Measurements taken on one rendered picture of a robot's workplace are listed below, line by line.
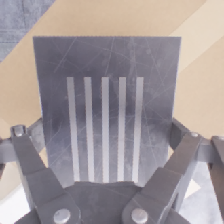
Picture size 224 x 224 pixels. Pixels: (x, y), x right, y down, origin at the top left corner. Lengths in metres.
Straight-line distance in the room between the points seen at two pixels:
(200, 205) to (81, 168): 1.68
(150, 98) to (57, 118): 0.09
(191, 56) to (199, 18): 0.05
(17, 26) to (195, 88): 1.18
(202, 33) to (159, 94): 0.13
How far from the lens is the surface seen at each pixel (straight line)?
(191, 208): 1.81
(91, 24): 0.24
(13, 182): 0.83
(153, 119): 0.16
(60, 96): 0.16
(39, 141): 0.17
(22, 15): 1.29
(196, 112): 0.28
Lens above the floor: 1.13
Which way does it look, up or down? 74 degrees down
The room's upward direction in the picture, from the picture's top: 179 degrees clockwise
